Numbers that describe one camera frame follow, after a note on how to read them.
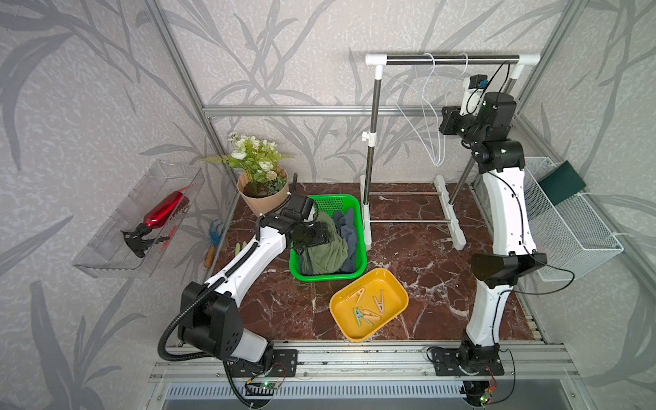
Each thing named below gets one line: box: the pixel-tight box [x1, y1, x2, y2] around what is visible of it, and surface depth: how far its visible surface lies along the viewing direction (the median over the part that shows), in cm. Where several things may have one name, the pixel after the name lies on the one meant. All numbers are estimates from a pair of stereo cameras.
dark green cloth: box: [538, 159, 587, 206], surface depth 72 cm
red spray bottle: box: [120, 190, 190, 258], surface depth 65 cm
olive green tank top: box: [303, 210, 349, 276], surface depth 88 cm
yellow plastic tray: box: [328, 267, 410, 342], surface depth 86 cm
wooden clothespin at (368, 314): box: [357, 307, 381, 321], surface depth 84 cm
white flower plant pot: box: [205, 132, 293, 217], surface depth 95 cm
